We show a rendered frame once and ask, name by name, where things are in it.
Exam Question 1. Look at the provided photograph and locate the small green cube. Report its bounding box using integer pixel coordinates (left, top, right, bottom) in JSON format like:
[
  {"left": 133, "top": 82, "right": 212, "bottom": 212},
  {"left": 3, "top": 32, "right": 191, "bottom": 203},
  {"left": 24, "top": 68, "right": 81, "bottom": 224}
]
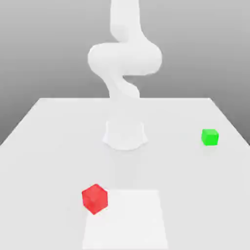
[{"left": 201, "top": 128, "right": 220, "bottom": 146}]

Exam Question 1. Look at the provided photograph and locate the small red cube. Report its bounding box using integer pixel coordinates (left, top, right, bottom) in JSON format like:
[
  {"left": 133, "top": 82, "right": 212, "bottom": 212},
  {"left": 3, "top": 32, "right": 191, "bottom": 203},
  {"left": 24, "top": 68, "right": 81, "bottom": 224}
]
[{"left": 81, "top": 183, "right": 109, "bottom": 215}]

